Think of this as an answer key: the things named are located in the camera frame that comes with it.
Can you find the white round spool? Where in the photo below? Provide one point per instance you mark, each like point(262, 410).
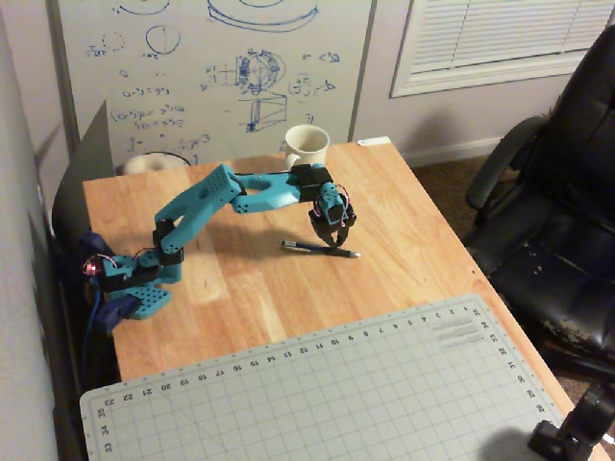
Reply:
point(151, 163)

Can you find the controller board with red light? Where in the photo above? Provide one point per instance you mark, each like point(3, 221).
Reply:
point(92, 267)

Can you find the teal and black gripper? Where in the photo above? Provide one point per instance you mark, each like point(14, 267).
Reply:
point(332, 233)

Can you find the dark grey flat panel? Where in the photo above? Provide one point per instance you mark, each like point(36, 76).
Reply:
point(93, 158)

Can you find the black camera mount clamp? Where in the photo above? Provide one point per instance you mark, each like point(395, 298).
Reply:
point(572, 427)

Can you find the whiteboard with blue drawings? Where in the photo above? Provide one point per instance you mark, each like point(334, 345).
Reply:
point(216, 72)

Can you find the black leather office chair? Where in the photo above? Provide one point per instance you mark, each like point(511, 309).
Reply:
point(562, 230)

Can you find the grey gridded cutting mat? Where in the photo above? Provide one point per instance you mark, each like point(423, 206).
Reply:
point(312, 398)

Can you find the white window blinds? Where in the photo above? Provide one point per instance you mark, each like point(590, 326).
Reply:
point(504, 38)

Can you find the white ceramic mug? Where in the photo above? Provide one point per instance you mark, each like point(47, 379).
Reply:
point(307, 144)

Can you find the dark blue pen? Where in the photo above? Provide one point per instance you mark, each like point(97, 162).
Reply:
point(307, 248)

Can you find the dark blue table clamp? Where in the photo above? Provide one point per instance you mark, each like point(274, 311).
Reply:
point(93, 247)
point(113, 312)

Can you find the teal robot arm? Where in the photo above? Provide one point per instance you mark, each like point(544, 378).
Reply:
point(192, 211)

